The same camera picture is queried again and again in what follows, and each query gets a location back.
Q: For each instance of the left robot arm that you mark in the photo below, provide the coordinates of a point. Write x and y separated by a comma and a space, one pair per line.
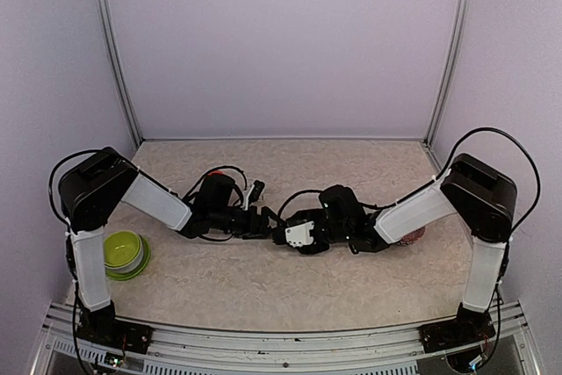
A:
103, 180

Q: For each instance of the red patterned oval tin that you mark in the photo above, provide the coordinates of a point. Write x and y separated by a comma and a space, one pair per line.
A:
412, 237

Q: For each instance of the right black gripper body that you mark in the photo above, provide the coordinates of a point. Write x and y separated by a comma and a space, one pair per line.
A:
314, 212

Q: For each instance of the green bowl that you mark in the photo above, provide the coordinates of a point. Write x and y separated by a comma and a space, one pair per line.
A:
120, 249

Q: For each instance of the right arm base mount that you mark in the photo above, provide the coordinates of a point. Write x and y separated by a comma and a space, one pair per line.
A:
454, 333

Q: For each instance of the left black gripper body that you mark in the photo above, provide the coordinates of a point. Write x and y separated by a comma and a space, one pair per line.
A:
250, 227

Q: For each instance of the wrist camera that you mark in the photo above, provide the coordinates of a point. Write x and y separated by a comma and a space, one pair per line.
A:
252, 194
297, 236

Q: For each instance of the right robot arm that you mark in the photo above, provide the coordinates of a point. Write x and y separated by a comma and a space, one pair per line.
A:
481, 196

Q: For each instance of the front aluminium rail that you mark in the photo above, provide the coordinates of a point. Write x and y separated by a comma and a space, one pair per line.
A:
401, 349

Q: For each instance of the green plate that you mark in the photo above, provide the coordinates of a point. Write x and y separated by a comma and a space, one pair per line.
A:
135, 268

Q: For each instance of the right aluminium frame post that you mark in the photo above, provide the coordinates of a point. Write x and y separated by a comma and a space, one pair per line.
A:
448, 71

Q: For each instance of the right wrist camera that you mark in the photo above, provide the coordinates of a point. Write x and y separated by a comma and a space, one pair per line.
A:
297, 236

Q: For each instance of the aluminium frame post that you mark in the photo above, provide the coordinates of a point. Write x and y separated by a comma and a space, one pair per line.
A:
126, 103
448, 71

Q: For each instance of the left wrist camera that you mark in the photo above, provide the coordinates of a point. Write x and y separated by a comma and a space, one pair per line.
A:
252, 194

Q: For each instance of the red pill bottle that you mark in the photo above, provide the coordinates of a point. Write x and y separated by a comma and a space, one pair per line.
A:
215, 173

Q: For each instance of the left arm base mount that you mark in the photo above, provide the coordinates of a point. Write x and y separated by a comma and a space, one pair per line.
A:
117, 334

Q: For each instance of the left aluminium frame post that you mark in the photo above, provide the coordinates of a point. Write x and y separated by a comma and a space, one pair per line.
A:
126, 103

